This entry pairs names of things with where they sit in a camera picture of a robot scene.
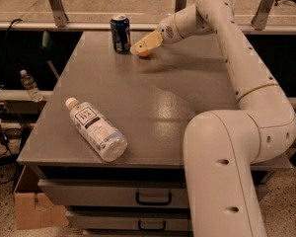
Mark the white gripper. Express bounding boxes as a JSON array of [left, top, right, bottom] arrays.
[[130, 15, 183, 54]]

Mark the orange fruit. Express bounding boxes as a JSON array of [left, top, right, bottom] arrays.
[[138, 49, 152, 57]]

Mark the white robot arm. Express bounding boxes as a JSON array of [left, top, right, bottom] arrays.
[[131, 0, 296, 237]]

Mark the blue pepsi can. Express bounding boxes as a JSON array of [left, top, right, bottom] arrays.
[[111, 15, 131, 53]]

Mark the grey drawer cabinet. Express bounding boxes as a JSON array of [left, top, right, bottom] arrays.
[[19, 33, 296, 237]]

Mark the clear tea bottle lying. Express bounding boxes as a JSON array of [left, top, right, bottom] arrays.
[[65, 98, 127, 162]]

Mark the small water bottle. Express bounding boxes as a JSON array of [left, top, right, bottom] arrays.
[[20, 69, 42, 103]]

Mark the cardboard box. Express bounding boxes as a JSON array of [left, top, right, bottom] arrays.
[[13, 164, 70, 231]]

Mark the right metal bracket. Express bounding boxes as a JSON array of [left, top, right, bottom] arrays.
[[251, 0, 275, 31]]

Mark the green handled tool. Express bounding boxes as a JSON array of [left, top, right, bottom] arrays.
[[40, 31, 59, 79]]

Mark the left metal bracket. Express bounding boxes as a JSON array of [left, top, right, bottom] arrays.
[[48, 0, 69, 28]]

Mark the black cable left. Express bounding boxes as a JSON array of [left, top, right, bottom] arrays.
[[0, 18, 33, 185]]

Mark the top drawer black handle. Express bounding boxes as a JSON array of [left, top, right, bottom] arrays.
[[135, 192, 173, 206]]

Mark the drawer black handle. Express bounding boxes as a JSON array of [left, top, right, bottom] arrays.
[[137, 220, 167, 232], [135, 192, 173, 206]]

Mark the lower drawer black handle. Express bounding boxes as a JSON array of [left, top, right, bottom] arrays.
[[137, 220, 167, 232]]

